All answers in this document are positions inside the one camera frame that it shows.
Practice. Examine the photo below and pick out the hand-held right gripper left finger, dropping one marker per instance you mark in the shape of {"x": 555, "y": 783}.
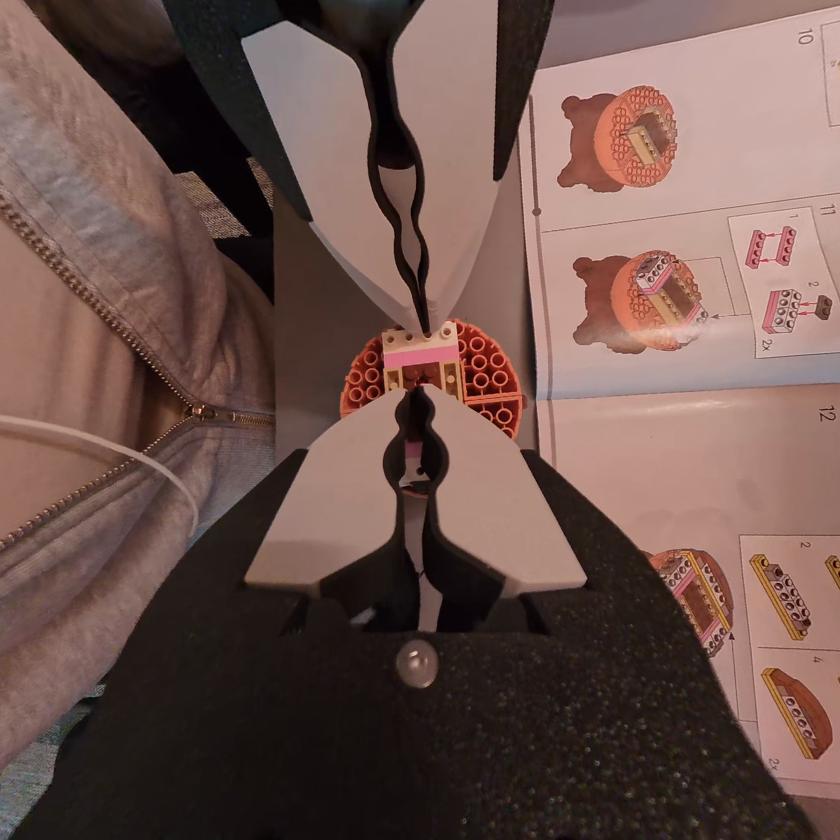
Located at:
{"x": 322, "y": 525}

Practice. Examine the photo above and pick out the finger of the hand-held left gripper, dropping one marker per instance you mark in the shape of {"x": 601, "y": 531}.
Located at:
{"x": 460, "y": 105}
{"x": 315, "y": 118}

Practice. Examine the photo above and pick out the pink brick plate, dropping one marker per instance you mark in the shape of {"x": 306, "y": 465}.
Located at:
{"x": 415, "y": 453}
{"x": 427, "y": 355}

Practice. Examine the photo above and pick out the tan brick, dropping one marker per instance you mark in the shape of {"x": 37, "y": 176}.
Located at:
{"x": 394, "y": 379}
{"x": 453, "y": 381}

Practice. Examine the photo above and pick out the round orange lego pot build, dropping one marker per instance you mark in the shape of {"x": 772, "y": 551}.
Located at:
{"x": 492, "y": 374}

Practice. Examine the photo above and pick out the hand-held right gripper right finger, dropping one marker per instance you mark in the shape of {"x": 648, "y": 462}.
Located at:
{"x": 512, "y": 525}

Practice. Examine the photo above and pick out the open building instruction booklet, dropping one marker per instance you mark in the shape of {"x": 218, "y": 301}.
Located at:
{"x": 683, "y": 446}

